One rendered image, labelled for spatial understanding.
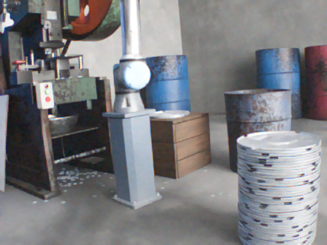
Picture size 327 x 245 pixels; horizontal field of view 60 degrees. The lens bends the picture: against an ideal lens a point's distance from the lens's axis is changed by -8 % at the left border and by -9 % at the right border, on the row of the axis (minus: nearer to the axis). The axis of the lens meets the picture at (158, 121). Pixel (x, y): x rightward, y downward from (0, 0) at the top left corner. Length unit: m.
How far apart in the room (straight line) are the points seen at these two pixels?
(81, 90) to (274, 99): 1.14
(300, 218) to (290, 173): 0.16
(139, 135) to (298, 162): 0.76
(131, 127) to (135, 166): 0.18
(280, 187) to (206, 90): 4.19
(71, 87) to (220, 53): 3.38
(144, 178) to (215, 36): 3.76
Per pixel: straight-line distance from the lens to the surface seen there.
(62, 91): 1.86
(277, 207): 1.01
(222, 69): 4.93
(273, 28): 4.64
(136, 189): 1.48
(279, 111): 1.80
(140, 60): 1.31
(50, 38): 2.00
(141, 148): 1.45
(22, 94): 1.87
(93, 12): 2.31
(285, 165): 0.96
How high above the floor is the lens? 0.59
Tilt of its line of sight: 8 degrees down
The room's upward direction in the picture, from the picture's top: 5 degrees counter-clockwise
